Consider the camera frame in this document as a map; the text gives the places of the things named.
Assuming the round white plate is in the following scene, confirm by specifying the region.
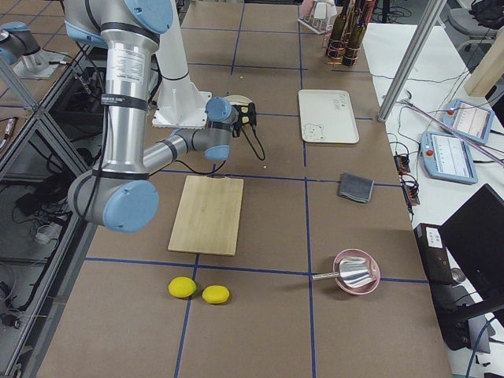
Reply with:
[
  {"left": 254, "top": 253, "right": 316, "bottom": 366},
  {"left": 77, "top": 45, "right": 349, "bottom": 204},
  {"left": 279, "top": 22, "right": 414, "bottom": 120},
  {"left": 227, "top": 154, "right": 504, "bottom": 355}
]
[{"left": 224, "top": 94, "right": 252, "bottom": 106}]

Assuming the white wire cup rack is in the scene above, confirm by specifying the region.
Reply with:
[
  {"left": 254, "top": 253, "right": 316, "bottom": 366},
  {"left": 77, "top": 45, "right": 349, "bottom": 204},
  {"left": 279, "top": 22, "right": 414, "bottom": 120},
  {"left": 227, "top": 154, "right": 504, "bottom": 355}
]
[{"left": 298, "top": 0, "right": 337, "bottom": 35}]

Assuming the yellow lemon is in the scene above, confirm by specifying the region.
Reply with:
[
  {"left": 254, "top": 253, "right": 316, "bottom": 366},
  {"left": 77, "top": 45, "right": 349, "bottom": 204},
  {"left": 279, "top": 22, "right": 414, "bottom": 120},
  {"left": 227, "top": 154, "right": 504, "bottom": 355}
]
[
  {"left": 168, "top": 276, "right": 197, "bottom": 299},
  {"left": 202, "top": 285, "right": 231, "bottom": 305}
]

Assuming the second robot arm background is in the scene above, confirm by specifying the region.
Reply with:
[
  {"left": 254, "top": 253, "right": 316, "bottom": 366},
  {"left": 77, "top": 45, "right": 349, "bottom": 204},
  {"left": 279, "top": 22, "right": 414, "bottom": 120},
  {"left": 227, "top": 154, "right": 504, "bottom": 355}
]
[{"left": 1, "top": 21, "right": 59, "bottom": 80}]

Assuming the metal reaching pole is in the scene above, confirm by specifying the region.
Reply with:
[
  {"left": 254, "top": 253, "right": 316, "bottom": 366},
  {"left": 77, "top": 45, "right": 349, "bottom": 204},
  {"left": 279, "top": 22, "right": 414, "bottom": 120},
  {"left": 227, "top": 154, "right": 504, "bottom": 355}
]
[{"left": 400, "top": 98, "right": 503, "bottom": 166}]

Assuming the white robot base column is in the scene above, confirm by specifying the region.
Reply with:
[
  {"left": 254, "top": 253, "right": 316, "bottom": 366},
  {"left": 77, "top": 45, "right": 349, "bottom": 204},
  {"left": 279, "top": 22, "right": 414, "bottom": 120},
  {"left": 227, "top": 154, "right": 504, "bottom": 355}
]
[{"left": 153, "top": 1, "right": 212, "bottom": 129}]

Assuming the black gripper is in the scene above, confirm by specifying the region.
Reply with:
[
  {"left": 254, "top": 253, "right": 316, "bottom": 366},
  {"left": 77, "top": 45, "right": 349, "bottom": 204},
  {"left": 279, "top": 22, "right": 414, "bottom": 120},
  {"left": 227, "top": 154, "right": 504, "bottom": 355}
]
[{"left": 232, "top": 102, "right": 257, "bottom": 138}]

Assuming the pink bowl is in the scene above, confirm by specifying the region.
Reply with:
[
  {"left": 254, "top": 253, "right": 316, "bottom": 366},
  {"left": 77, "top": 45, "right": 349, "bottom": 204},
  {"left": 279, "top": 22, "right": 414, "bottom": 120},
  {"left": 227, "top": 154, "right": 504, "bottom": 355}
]
[{"left": 333, "top": 249, "right": 380, "bottom": 295}]

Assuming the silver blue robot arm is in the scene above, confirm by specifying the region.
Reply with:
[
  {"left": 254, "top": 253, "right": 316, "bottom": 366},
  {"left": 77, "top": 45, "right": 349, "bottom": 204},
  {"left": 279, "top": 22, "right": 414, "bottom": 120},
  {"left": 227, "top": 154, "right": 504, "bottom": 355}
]
[{"left": 65, "top": 1, "right": 257, "bottom": 233}]

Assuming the yellow lemon right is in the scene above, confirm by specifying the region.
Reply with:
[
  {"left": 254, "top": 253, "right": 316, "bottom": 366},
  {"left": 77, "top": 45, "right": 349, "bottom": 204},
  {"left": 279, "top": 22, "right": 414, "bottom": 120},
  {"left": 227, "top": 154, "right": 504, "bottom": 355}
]
[{"left": 202, "top": 285, "right": 231, "bottom": 305}]

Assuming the folded grey cloth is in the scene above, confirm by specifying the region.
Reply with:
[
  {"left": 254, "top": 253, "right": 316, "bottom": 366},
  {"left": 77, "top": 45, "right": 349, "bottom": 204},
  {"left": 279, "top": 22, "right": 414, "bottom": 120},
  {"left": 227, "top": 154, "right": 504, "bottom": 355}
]
[{"left": 339, "top": 172, "right": 374, "bottom": 203}]

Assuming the white cup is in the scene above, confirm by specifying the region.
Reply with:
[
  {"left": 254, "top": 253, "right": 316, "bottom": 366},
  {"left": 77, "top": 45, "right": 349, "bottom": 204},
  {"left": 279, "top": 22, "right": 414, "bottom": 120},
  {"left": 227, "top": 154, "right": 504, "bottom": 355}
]
[{"left": 313, "top": 0, "right": 328, "bottom": 20}]

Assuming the black monitor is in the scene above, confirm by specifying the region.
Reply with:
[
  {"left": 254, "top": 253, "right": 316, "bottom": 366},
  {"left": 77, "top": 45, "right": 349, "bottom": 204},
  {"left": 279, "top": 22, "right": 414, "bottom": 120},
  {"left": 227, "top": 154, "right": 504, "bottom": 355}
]
[{"left": 439, "top": 183, "right": 503, "bottom": 326}]

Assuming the black computer box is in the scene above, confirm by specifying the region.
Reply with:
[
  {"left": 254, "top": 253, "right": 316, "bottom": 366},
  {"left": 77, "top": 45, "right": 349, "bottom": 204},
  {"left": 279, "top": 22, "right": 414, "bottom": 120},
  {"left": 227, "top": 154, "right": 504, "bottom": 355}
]
[{"left": 414, "top": 223, "right": 465, "bottom": 350}]

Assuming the green wine bottle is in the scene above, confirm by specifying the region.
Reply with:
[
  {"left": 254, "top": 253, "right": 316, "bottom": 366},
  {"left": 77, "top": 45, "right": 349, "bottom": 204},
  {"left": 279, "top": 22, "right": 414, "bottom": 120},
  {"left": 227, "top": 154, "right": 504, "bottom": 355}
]
[
  {"left": 326, "top": 0, "right": 350, "bottom": 62},
  {"left": 342, "top": 1, "right": 366, "bottom": 66}
]

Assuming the yellow lemon left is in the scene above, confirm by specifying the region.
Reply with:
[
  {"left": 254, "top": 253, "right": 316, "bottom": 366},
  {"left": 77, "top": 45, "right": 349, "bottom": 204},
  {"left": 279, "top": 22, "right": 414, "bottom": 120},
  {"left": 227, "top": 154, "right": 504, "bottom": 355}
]
[{"left": 168, "top": 276, "right": 197, "bottom": 299}]

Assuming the green wine bottle middle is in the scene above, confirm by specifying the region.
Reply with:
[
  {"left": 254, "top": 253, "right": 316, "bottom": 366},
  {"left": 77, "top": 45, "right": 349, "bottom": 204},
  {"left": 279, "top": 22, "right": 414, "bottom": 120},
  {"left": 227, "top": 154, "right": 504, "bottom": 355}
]
[{"left": 326, "top": 0, "right": 350, "bottom": 62}]

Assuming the cream bear serving tray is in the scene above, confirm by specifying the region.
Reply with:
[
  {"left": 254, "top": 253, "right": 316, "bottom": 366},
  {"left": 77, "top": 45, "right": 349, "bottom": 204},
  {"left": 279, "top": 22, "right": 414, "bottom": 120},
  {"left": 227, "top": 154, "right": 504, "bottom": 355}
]
[{"left": 298, "top": 89, "right": 359, "bottom": 144}]

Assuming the blue teach pendant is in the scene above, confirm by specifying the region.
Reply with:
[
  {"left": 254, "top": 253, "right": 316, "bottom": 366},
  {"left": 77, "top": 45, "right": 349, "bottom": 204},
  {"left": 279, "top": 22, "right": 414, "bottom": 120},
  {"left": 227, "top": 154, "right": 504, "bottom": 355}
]
[
  {"left": 421, "top": 131, "right": 478, "bottom": 184},
  {"left": 443, "top": 98, "right": 495, "bottom": 145}
]

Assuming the copper wire bottle rack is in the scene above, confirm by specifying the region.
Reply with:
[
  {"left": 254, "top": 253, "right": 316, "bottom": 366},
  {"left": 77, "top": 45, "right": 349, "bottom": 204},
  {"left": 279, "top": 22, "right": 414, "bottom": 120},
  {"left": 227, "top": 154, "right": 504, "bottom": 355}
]
[{"left": 326, "top": 1, "right": 356, "bottom": 65}]

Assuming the wooden cutting board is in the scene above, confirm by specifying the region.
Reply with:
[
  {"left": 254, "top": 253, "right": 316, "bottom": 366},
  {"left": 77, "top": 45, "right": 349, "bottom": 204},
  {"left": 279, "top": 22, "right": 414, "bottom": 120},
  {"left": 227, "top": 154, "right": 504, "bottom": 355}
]
[{"left": 168, "top": 176, "right": 243, "bottom": 256}]

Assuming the aluminium frame post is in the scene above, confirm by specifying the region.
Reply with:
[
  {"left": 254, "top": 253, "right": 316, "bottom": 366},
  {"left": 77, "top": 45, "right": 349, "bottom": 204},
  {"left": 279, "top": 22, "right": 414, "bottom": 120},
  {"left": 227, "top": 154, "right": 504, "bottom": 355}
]
[{"left": 377, "top": 0, "right": 447, "bottom": 123}]

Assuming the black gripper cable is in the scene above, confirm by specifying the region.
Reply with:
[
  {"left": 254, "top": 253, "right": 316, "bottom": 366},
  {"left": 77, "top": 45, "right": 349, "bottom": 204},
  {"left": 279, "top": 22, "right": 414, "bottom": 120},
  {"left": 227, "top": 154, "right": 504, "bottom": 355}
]
[{"left": 172, "top": 125, "right": 265, "bottom": 176}]

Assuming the green wine bottle front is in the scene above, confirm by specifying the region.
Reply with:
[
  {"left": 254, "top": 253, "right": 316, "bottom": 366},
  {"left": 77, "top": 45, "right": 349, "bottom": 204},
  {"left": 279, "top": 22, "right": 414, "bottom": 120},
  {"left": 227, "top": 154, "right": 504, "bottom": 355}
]
[{"left": 342, "top": 1, "right": 366, "bottom": 66}]

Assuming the blue teach pendant near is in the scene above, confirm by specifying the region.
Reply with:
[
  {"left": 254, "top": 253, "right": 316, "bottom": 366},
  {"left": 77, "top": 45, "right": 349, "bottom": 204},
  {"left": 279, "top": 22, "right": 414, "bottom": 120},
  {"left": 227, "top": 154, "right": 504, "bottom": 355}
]
[{"left": 421, "top": 131, "right": 478, "bottom": 184}]

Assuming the metal scoop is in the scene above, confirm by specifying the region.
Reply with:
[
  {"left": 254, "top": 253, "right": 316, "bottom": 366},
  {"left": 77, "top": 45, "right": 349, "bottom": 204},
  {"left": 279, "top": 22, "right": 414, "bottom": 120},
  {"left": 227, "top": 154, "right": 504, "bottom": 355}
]
[{"left": 312, "top": 257, "right": 377, "bottom": 288}]

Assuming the blue teach pendant far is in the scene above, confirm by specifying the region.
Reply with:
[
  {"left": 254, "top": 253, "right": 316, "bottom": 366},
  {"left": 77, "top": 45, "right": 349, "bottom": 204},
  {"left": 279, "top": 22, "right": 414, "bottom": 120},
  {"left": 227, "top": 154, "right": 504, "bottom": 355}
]
[{"left": 443, "top": 98, "right": 495, "bottom": 145}]

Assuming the pink cup large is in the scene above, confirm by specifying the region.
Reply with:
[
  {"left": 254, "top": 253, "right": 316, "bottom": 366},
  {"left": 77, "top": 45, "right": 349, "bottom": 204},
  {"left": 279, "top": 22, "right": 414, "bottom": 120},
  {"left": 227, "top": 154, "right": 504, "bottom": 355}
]
[{"left": 300, "top": 0, "right": 315, "bottom": 19}]

